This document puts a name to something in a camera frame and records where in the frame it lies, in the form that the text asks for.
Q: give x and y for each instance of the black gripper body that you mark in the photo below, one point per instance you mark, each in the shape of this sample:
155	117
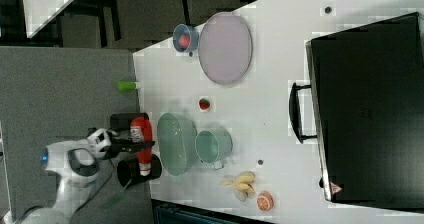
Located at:
116	145

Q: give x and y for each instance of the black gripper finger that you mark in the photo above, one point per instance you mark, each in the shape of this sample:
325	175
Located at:
141	146

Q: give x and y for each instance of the red plush ketchup bottle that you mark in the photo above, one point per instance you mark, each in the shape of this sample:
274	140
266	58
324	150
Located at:
145	158

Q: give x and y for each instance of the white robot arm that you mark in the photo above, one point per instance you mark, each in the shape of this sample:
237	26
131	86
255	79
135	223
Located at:
77	164

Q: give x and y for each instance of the green oval strainer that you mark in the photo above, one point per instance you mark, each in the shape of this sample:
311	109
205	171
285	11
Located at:
176	136

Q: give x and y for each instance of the black cylinder lower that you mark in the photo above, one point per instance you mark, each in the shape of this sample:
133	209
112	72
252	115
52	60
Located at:
128	172

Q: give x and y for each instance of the green plush item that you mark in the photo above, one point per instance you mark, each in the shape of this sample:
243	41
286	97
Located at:
128	86

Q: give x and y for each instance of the small red plush tomato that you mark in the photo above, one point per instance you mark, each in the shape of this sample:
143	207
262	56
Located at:
204	104

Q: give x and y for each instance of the plush banana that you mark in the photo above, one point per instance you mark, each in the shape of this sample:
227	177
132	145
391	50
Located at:
241	185

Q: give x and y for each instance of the red plush strawberry in bowl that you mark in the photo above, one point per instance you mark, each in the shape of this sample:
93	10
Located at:
184	41

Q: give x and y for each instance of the blue bowl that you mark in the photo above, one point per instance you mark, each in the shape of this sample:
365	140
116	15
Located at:
188	30

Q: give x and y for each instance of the lilac round plate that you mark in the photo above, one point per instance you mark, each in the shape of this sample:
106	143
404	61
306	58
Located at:
225	48

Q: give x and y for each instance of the plush orange slice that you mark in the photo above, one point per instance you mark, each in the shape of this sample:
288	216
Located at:
265	201

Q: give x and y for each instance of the black toaster oven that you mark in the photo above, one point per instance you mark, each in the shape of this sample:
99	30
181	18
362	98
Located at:
367	95

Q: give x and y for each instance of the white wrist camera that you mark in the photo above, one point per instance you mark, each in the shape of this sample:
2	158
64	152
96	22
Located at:
99	143

